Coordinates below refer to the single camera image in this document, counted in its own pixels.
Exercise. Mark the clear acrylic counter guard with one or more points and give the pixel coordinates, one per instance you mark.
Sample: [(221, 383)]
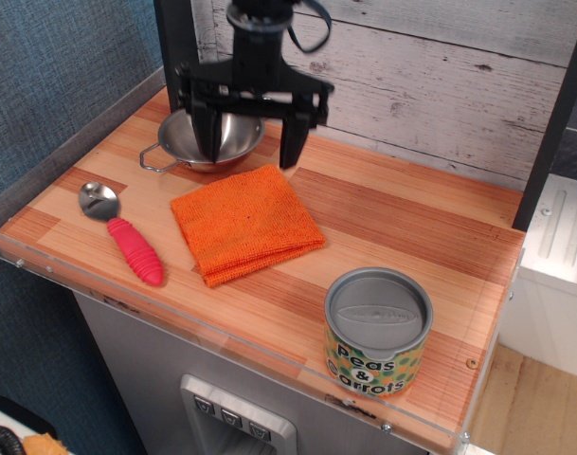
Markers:
[(272, 321)]

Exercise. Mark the grey toy fridge cabinet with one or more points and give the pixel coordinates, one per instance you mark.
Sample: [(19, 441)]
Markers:
[(147, 364)]

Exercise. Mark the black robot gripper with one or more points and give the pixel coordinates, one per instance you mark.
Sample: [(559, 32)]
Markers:
[(257, 82)]

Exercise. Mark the dark vertical left post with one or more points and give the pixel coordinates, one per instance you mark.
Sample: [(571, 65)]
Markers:
[(178, 44)]

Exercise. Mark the dark vertical post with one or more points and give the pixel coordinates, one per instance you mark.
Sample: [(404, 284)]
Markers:
[(178, 44), (551, 140)]

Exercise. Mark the dark vertical right post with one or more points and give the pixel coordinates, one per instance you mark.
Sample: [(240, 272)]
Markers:
[(551, 140)]

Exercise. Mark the peas and carrots toy can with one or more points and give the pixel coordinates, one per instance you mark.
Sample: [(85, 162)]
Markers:
[(376, 324)]

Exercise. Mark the silver dispenser button panel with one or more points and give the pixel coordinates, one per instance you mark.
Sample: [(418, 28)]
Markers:
[(224, 423)]

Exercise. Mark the white toy sink unit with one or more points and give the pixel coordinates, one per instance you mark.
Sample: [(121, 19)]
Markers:
[(540, 315)]

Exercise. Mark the folded orange cloth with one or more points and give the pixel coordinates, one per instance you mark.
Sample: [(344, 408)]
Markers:
[(244, 223)]

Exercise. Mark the spoon with pink handle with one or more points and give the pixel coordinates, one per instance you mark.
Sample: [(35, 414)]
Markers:
[(100, 202)]

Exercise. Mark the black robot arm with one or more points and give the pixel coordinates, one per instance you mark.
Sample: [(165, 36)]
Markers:
[(260, 15)]

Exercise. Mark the orange object at bottom left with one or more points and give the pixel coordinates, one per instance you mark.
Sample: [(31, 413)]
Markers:
[(43, 444)]

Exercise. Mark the small steel pot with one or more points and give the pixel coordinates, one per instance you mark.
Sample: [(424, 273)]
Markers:
[(240, 135)]

